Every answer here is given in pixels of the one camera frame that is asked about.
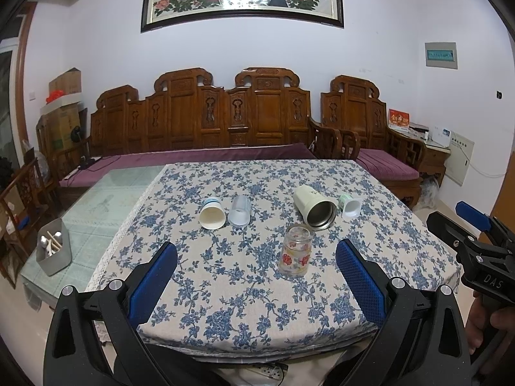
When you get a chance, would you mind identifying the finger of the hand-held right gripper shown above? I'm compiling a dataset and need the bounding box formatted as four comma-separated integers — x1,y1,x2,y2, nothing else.
426,211,489,259
455,201,515,250

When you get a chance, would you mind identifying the small cardboard box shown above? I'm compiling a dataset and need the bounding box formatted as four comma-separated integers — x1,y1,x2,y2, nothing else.
49,68,83,96

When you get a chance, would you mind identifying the small green white cup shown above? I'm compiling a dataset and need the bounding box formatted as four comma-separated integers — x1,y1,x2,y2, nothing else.
338,195,360,220

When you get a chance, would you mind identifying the carved wooden armchair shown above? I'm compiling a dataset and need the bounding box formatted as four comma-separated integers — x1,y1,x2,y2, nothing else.
320,75,428,210

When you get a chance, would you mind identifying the wooden chopstick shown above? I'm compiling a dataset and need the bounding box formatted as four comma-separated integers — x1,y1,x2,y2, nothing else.
46,231,63,255

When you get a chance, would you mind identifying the blue floral tablecloth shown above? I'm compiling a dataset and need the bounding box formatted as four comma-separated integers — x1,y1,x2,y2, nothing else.
86,160,462,362

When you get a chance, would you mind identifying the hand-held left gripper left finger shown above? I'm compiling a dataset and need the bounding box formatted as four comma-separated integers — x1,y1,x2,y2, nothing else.
43,242,180,386

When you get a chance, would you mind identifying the wooden side chair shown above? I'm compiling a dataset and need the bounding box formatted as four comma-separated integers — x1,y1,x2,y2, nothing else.
0,158,55,290

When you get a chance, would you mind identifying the red gift box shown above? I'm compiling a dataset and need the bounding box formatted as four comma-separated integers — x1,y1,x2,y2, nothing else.
388,109,410,128

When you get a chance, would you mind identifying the person's right hand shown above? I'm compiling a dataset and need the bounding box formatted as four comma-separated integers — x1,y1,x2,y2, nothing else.
466,295,515,375

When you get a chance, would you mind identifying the wooden side table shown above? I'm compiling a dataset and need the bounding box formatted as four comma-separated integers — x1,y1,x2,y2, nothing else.
420,136,452,188

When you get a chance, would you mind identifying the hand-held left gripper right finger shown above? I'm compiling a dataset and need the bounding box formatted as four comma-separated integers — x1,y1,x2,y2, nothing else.
335,238,472,386

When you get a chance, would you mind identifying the green glass top table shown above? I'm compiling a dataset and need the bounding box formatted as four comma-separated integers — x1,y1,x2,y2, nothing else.
19,166,172,310

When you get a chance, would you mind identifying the white blue paper cup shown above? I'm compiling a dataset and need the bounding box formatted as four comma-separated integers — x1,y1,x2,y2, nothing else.
199,197,226,230

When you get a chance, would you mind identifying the translucent plastic cup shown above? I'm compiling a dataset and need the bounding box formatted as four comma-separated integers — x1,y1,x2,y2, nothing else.
228,195,252,228

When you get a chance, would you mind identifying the clear plastic bag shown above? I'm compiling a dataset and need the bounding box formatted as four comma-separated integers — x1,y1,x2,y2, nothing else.
414,178,442,210

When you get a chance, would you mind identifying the cream steel-lined thermos cup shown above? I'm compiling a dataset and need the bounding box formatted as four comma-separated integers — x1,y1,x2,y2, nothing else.
292,186,337,232

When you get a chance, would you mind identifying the white floor power strip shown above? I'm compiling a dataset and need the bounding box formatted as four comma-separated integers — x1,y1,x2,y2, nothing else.
237,363,289,382

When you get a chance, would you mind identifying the grey cutlery container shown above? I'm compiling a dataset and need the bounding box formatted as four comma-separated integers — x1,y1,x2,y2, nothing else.
35,218,72,277

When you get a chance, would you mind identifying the wall electrical panel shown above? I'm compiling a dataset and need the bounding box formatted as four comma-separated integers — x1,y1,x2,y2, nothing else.
425,41,460,70

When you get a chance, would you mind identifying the white wall distribution box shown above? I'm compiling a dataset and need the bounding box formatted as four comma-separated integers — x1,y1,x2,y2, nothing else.
444,129,476,188

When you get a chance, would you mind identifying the short purple seat cushion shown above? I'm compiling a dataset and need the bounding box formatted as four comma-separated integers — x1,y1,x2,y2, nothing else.
356,147,421,181

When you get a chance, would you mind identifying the large cardboard box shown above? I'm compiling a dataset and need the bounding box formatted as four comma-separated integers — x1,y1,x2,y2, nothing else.
39,102,84,154

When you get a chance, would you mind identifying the carved wooden sofa bench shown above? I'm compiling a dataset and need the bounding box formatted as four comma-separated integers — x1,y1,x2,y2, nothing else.
86,67,343,170

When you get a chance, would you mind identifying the long purple seat cushion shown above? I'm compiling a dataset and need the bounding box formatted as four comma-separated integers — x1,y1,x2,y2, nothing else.
59,143,319,189

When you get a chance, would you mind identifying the floral printed glass cup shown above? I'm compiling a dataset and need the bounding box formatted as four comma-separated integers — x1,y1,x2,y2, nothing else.
278,224,314,278

